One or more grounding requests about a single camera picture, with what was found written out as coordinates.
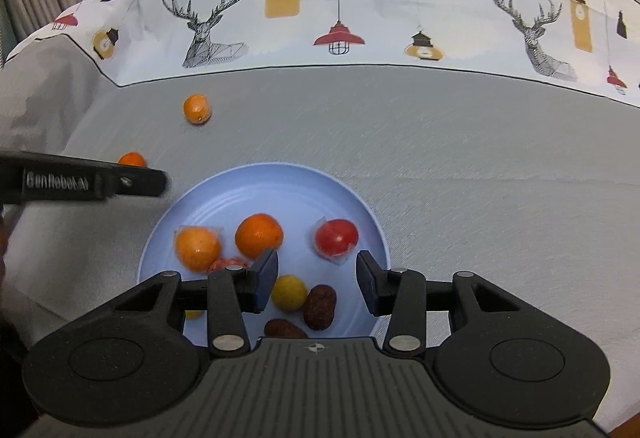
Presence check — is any grey bed sheet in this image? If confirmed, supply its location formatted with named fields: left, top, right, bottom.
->
left=0, top=62, right=640, bottom=438

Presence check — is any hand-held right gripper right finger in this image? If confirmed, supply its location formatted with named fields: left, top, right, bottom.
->
left=356, top=250, right=512, bottom=353

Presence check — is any deer and lamp printed cloth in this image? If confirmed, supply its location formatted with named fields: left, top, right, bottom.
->
left=0, top=0, right=640, bottom=109

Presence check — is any light grey quilt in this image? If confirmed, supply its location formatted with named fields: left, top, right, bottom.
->
left=0, top=34, right=121, bottom=157

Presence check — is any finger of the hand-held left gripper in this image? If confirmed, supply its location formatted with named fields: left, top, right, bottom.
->
left=102, top=161, right=170, bottom=199

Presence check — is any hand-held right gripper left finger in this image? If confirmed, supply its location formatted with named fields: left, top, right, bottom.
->
left=112, top=248, right=279, bottom=353

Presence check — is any dark red date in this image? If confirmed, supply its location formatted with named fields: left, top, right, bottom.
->
left=303, top=284, right=337, bottom=332
left=263, top=318, right=310, bottom=340

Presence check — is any light blue plate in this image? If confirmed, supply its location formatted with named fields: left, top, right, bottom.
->
left=136, top=162, right=391, bottom=349

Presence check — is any red fruit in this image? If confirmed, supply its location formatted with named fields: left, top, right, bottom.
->
left=310, top=216, right=360, bottom=265
left=207, top=257, right=251, bottom=275

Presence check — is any yellow round fruit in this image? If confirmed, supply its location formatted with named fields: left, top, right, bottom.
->
left=271, top=274, right=309, bottom=310

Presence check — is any orange fruit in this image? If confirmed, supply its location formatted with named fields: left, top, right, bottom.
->
left=173, top=225, right=224, bottom=274

